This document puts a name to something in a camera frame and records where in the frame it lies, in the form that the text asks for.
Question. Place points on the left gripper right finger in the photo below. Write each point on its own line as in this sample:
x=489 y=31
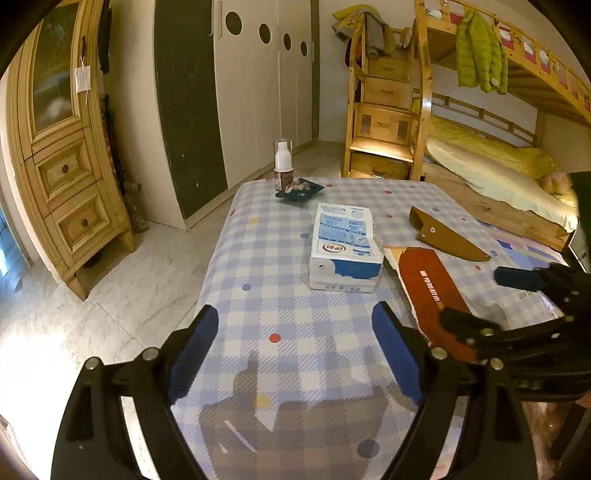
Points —
x=495 y=441

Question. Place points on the wooden bunk stair drawers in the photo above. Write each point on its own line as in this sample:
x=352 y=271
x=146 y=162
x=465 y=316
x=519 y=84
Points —
x=389 y=103

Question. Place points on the green puffer jacket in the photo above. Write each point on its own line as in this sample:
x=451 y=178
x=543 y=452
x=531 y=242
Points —
x=481 y=60

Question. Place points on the brown leather knife sheath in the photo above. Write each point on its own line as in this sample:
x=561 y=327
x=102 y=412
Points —
x=434 y=233

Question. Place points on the checkered tablecloth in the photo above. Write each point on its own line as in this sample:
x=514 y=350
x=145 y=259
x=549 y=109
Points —
x=295 y=385

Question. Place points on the white bedside cabinet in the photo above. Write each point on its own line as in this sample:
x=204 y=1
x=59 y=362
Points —
x=579 y=249

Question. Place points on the dark green small tray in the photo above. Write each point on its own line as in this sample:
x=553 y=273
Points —
x=301 y=190

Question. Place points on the wooden bunk bed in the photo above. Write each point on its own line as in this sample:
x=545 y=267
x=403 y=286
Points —
x=441 y=41

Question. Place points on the plush toy on bed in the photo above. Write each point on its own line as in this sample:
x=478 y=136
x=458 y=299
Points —
x=556 y=183

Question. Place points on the white paper tag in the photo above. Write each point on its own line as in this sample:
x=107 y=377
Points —
x=83 y=78

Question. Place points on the yellow bed quilt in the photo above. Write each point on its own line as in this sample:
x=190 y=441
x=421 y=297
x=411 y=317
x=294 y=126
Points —
x=501 y=171

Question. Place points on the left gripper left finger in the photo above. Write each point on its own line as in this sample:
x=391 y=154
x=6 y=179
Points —
x=93 y=439

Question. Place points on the white brown bottle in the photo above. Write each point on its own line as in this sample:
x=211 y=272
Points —
x=283 y=164

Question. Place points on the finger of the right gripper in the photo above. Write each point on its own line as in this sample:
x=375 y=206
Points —
x=566 y=288
x=467 y=337

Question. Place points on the white wardrobe with portholes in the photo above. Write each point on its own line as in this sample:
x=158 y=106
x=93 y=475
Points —
x=233 y=78

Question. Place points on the blue white carton box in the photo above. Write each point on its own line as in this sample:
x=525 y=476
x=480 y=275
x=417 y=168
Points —
x=345 y=255

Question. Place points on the red cardboard box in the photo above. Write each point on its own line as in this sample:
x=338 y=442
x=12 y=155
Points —
x=430 y=289

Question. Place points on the rainbow floor rug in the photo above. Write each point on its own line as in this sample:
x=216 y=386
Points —
x=526 y=253

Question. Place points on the pine glass-door cabinet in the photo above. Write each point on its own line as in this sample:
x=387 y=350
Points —
x=59 y=150

